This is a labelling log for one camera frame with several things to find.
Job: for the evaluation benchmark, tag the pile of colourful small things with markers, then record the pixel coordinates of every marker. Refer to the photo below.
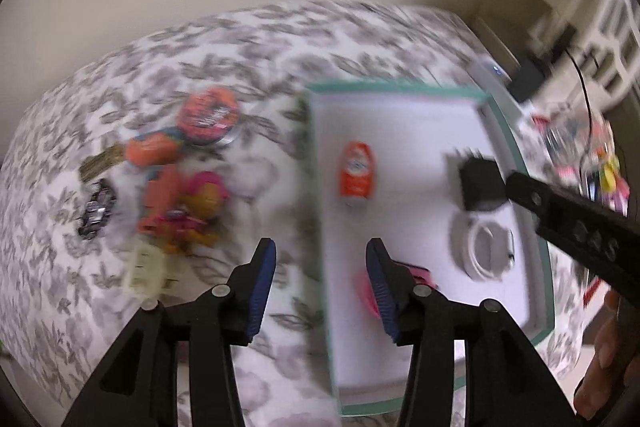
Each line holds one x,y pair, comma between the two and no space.
607,169

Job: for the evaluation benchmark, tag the white round case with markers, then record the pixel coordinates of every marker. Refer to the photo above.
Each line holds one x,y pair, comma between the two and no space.
482,247

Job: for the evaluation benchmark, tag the orange and blue knife toy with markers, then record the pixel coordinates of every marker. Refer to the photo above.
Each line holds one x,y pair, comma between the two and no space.
150,149

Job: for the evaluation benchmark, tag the black cube toy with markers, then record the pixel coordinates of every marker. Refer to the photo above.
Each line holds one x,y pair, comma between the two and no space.
480,182

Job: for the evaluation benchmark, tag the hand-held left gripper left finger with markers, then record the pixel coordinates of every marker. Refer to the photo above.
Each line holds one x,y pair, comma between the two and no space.
260,292

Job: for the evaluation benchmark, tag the pink and orange figure toy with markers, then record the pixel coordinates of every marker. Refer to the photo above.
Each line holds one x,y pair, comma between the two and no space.
192,202

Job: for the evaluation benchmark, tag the round pink and orange tin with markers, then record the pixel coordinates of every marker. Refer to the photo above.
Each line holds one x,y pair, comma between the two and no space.
207,114

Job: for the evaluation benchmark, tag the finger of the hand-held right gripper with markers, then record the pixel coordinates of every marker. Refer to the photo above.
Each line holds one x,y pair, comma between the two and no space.
575,222

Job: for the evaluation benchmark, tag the white device with blue light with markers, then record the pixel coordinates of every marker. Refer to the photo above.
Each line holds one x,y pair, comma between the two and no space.
492,71

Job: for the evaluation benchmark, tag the olive flat packet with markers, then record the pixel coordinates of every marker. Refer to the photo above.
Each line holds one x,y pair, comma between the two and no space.
100,162

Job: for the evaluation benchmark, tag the person's right hand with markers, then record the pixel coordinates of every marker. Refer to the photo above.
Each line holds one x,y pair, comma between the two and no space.
602,357

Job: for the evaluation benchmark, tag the cream plastic block toy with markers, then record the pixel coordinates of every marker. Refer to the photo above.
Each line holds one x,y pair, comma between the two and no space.
147,269

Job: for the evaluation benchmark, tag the floral blanket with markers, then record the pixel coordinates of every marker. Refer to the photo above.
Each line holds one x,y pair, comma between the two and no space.
250,47

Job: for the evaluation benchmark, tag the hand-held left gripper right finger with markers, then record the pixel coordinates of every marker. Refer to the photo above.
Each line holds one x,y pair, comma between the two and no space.
380,292

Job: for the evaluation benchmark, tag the teal box with white inside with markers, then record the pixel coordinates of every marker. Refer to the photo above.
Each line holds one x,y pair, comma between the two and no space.
405,137

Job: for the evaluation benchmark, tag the black box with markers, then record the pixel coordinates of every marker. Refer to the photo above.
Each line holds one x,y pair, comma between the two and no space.
527,79

